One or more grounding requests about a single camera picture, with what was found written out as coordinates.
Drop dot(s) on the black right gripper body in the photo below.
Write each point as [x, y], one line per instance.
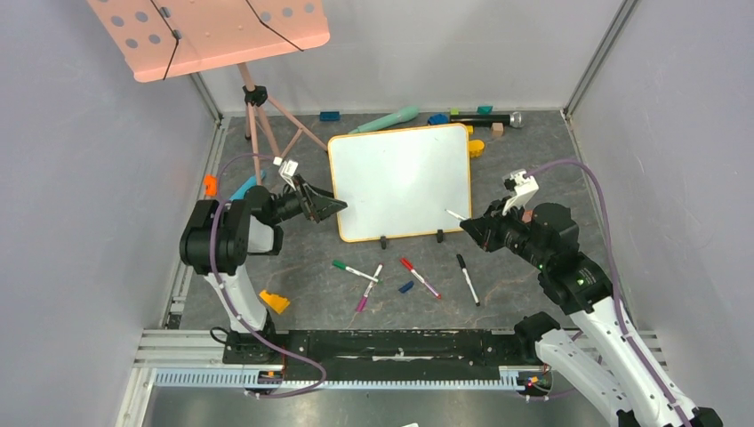
[493, 229]

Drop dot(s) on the blue toy flashlight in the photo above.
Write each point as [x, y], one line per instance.
[249, 183]

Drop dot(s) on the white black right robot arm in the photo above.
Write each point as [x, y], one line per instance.
[628, 386]

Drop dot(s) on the black silver microphone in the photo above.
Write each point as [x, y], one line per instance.
[513, 119]

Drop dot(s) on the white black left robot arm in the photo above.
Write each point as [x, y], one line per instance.
[220, 236]

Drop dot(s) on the pink whiteboard marker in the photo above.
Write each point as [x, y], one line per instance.
[364, 298]

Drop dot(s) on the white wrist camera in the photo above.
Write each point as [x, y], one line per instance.
[287, 169]
[522, 187]

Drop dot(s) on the blue brick behind board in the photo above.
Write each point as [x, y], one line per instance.
[438, 119]

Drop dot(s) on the tan wooden cube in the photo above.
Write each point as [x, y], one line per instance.
[497, 130]

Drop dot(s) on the dark blue brick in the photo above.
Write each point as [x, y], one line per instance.
[330, 116]

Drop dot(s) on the yellow cylinder toy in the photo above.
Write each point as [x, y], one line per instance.
[476, 148]

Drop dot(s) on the black whiteboard marker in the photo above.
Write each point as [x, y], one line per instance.
[465, 272]

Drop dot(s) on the teal toy tube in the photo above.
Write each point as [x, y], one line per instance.
[399, 117]

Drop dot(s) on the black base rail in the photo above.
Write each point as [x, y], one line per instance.
[383, 355]

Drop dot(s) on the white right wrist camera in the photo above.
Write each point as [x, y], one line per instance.
[522, 187]

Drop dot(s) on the pink music stand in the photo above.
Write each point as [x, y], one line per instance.
[172, 38]

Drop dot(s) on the red whiteboard marker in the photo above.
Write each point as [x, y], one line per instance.
[418, 276]

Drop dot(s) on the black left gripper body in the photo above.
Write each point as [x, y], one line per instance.
[302, 192]

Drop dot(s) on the blue marker cap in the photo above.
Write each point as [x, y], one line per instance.
[406, 287]

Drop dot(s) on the orange toy block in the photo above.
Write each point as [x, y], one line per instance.
[211, 185]

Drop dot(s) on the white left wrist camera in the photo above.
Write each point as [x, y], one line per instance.
[287, 169]

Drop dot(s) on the green whiteboard marker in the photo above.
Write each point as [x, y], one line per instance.
[343, 266]

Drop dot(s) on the blue whiteboard marker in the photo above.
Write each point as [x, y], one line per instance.
[456, 216]

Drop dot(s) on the yellow wedge block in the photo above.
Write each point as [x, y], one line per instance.
[276, 302]

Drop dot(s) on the yellow framed whiteboard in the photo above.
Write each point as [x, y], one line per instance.
[398, 183]

